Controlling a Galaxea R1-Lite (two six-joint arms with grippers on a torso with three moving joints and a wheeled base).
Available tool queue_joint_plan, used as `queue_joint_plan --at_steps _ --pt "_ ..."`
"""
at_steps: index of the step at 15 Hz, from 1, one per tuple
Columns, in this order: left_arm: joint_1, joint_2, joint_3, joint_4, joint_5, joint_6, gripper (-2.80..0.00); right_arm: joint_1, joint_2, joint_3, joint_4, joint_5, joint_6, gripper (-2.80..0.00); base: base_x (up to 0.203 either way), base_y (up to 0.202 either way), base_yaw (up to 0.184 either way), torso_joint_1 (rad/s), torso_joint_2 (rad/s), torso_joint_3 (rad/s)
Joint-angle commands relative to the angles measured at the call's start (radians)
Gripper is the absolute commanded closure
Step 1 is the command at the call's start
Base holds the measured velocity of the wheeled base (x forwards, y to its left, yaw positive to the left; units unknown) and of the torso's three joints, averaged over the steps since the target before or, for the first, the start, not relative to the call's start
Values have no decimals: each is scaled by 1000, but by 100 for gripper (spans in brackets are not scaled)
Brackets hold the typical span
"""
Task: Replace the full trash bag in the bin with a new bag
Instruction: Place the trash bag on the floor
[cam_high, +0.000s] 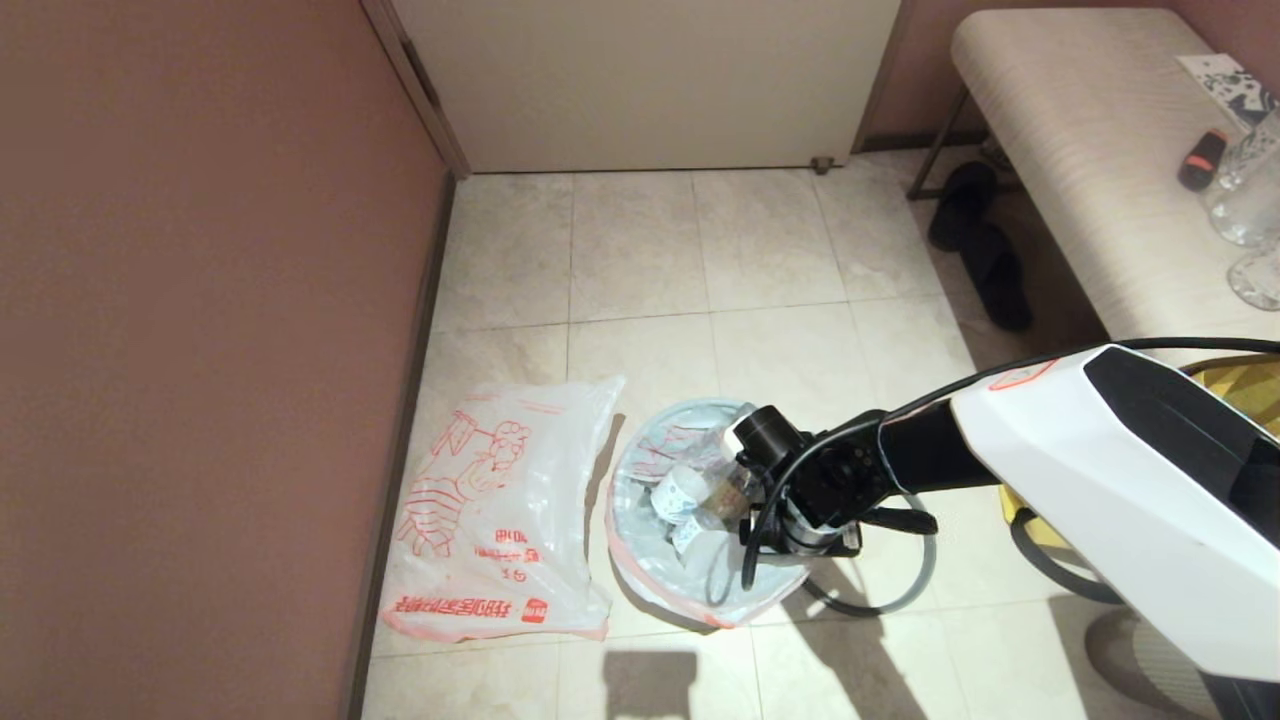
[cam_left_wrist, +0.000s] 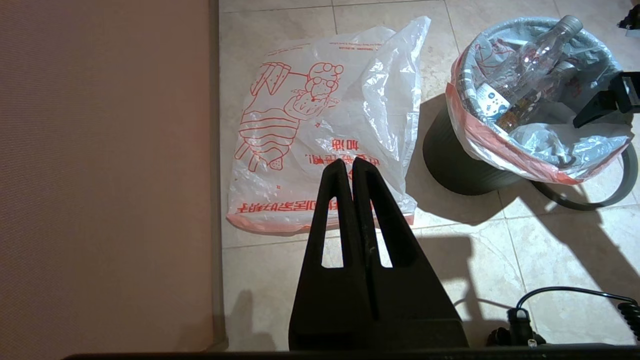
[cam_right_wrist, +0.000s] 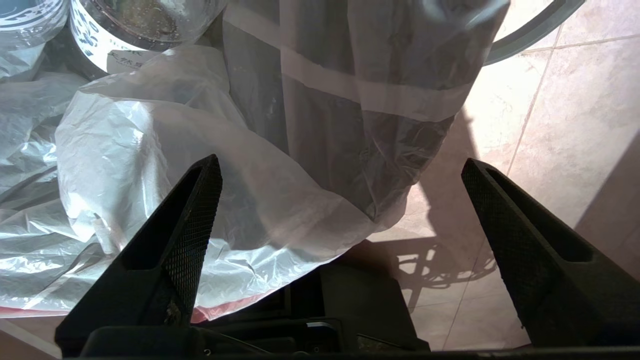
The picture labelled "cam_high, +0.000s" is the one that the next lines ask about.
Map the small clear glass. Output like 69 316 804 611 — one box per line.
1224 240 1280 312

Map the large clear glass jar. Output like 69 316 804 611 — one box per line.
1200 102 1280 247

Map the flat red printed plastic bag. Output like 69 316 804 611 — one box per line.
379 374 627 644

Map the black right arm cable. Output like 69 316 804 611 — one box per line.
738 337 1280 593

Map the thick black cable loop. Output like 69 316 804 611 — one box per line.
1008 503 1128 608

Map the dark metal table leg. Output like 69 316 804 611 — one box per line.
904 86 1023 202

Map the blue white booklet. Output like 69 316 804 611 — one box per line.
1174 52 1277 126

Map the white door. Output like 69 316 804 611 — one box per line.
390 0 903 176

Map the yellow bag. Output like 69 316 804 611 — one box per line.
999 354 1280 523

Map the clear bottle white blue label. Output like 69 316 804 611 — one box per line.
648 440 763 523

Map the beige wood grain table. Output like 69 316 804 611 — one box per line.
949 8 1280 353

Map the clear bottle yellow label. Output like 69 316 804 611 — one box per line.
680 478 763 553

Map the white plastic bag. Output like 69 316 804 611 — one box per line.
604 397 813 631

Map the grey ribbed round object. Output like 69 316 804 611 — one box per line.
1084 606 1218 720

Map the black slipper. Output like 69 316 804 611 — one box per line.
927 162 999 253
963 222 1034 333

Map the grey bin ring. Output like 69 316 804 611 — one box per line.
798 488 941 619

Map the black red small device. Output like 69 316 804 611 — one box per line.
1176 128 1228 193

